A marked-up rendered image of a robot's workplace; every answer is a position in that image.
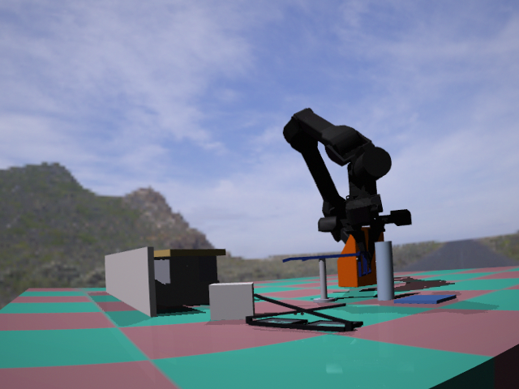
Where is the light grey flat panel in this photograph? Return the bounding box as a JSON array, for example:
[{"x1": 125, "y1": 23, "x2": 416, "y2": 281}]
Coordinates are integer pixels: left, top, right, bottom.
[{"x1": 105, "y1": 246, "x2": 157, "y2": 317}]

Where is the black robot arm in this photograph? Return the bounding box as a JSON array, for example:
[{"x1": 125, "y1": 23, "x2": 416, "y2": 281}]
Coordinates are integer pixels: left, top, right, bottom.
[{"x1": 283, "y1": 108, "x2": 392, "y2": 225}]

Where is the grey cylinder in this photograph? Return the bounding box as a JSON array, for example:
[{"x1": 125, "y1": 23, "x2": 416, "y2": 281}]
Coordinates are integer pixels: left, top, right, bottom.
[{"x1": 375, "y1": 241, "x2": 395, "y2": 301}]

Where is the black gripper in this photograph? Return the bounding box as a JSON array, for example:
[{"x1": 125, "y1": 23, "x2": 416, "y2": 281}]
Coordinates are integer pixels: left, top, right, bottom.
[{"x1": 318, "y1": 185, "x2": 412, "y2": 264}]

